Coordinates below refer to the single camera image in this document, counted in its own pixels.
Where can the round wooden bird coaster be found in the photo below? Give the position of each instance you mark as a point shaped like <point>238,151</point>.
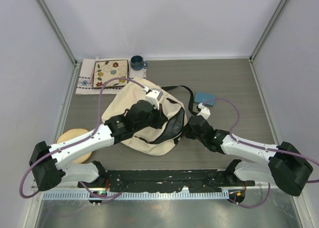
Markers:
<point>71,134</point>

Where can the floral square ceramic plate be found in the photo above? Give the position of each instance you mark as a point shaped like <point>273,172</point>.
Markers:
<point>109,69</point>

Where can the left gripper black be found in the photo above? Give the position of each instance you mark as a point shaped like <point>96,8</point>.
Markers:
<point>162,118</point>

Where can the slotted grey cable duct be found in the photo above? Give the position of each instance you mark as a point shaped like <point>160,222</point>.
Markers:
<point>183,195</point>

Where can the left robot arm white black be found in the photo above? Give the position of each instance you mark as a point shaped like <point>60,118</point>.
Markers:
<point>48,162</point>

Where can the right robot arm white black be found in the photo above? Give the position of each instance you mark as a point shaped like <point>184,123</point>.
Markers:
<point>281,165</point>

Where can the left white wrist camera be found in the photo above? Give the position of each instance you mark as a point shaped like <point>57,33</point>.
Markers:
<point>154,96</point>

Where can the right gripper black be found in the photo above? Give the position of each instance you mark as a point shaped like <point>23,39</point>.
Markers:
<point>186,130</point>

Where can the white patterned placemat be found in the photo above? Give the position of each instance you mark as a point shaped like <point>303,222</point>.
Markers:
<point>84,83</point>

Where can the cream canvas backpack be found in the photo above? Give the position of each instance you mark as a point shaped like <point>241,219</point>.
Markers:
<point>151,141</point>

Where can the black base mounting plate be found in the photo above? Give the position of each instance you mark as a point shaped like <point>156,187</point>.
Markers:
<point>168,181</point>

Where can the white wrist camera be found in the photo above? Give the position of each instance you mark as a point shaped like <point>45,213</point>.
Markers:
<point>203,111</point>
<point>154,96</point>

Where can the dark blue ceramic mug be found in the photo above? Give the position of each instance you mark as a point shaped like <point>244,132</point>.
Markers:
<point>137,63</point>

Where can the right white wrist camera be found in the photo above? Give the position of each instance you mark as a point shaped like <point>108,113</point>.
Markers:
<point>203,111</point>

